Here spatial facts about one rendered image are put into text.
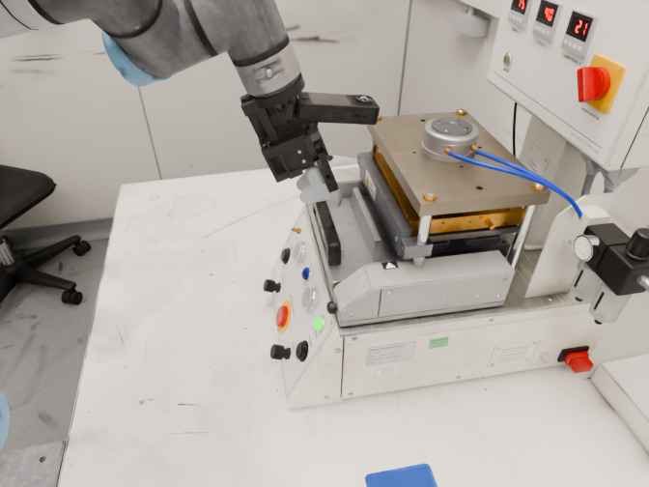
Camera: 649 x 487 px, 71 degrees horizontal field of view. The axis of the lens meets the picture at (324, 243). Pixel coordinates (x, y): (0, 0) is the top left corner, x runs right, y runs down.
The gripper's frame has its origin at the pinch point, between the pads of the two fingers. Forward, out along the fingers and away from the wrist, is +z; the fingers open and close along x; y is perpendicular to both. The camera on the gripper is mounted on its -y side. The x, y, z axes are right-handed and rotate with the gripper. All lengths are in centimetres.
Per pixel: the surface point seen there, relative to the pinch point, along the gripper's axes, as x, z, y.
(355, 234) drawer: 0.5, 7.7, -0.3
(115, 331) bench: -5, 13, 49
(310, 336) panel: 11.3, 14.8, 12.3
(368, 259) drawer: 7.0, 7.8, -0.7
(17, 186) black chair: -111, 17, 114
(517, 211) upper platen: 10.3, 6.5, -22.9
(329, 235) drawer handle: 5.1, 2.1, 3.4
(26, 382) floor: -57, 63, 130
